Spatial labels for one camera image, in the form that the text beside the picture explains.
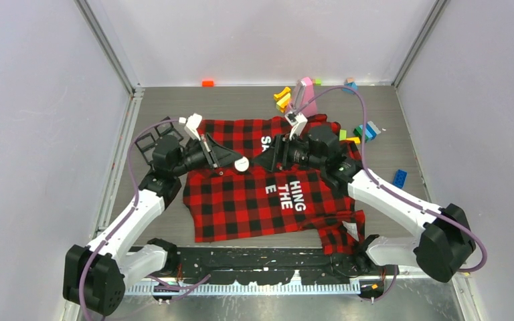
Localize black display box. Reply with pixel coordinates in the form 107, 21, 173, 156
134, 132, 157, 165
154, 116, 184, 142

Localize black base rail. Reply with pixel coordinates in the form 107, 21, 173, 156
153, 247, 395, 286

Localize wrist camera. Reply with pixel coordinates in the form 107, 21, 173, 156
185, 113, 203, 140
285, 112, 308, 140

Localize stacked colourful bricks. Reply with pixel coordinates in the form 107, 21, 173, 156
353, 121, 381, 142

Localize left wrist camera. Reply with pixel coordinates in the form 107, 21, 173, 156
185, 113, 203, 140

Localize blue lego brick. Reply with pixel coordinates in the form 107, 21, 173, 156
392, 169, 408, 189

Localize pink metronome box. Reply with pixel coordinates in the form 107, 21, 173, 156
284, 77, 318, 118

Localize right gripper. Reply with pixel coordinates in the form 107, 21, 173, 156
252, 131, 325, 173

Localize orange block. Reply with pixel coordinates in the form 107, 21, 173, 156
201, 79, 215, 87

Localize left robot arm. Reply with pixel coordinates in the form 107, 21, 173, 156
62, 134, 249, 320

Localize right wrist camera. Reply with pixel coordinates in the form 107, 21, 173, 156
285, 112, 308, 140

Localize yellow toy blocks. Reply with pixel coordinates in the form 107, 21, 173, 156
273, 87, 291, 113

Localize blue wooden block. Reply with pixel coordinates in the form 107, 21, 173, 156
341, 78, 358, 95

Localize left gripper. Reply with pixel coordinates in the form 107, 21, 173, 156
172, 133, 242, 178

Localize red black plaid shirt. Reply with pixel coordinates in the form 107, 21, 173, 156
183, 116, 365, 255

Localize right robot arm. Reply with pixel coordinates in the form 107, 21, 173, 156
254, 125, 479, 283

